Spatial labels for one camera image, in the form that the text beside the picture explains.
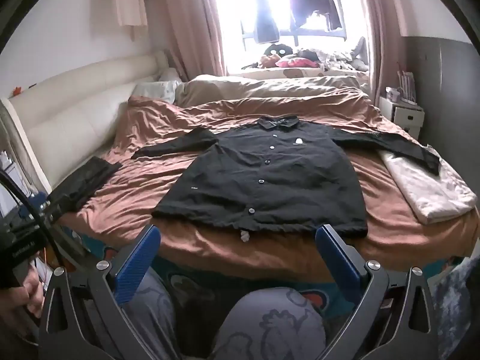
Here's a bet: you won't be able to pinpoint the pink curtain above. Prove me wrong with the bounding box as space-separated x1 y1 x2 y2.
362 0 406 104
147 0 226 80

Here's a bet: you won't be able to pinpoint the folded black garment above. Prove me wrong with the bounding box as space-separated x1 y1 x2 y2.
47 156 122 213

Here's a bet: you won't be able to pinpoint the white bedside cabinet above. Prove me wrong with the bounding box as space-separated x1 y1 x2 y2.
378 97 425 139

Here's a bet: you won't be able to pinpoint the person's left hand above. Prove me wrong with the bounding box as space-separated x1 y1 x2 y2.
1 264 45 331

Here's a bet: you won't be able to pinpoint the pink right curtain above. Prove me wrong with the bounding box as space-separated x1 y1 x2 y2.
362 0 406 104

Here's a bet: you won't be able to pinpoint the beige duvet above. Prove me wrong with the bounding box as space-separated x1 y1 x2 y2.
174 75 368 108

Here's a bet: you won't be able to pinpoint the brown bed duvet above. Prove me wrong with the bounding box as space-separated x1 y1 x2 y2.
60 88 479 282

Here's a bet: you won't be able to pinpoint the cream padded headboard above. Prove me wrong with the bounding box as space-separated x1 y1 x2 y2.
1 51 168 193

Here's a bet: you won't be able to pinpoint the pink left curtain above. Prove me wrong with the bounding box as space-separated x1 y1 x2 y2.
147 0 226 80

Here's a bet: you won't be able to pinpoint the hanging dark clothes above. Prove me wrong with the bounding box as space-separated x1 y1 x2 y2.
253 0 343 43

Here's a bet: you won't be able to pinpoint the white pillow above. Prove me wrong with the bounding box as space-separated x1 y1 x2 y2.
132 67 182 104

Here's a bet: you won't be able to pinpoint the black button-up shirt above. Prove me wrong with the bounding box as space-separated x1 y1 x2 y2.
136 115 439 240

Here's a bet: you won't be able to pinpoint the person's patterned pyjama legs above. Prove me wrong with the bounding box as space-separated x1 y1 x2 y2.
124 270 326 359

